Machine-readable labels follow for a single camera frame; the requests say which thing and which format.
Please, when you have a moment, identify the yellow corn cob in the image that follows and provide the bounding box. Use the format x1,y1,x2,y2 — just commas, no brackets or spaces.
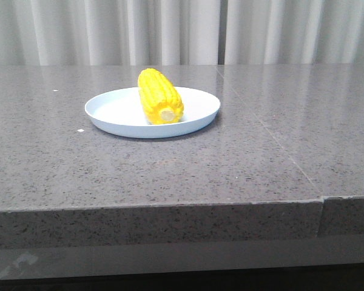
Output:
138,68,184,125

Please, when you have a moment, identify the white round plate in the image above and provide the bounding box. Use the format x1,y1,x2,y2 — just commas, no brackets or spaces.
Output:
85,87,220,138

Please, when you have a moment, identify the white pleated curtain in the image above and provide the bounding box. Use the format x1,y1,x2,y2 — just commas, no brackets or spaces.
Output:
0,1,364,65

